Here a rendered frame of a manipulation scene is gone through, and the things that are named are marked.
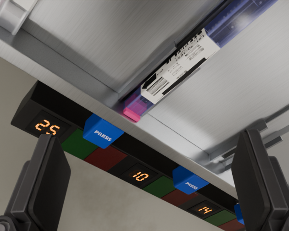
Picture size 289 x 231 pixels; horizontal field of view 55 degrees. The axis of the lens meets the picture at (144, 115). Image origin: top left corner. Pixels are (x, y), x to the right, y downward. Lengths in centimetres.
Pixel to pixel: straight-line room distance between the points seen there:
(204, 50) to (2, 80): 79
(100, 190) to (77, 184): 9
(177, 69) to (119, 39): 4
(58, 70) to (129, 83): 5
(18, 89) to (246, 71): 78
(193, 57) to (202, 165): 11
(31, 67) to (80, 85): 3
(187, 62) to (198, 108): 6
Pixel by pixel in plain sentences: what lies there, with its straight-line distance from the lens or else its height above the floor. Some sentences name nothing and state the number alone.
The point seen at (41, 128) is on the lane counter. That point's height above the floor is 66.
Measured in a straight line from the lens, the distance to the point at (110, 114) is 20.
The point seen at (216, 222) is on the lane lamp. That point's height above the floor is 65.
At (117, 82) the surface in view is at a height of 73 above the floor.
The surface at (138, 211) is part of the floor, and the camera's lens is 115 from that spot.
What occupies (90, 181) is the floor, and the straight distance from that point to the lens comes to 102.
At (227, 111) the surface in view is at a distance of 24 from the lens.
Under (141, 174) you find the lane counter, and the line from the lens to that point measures 31.
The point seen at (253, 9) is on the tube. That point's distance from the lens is 18.
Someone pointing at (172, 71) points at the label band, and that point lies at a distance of 19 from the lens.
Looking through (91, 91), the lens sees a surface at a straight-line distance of 20.
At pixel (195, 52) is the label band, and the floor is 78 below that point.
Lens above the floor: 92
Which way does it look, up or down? 62 degrees down
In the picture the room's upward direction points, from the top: 105 degrees clockwise
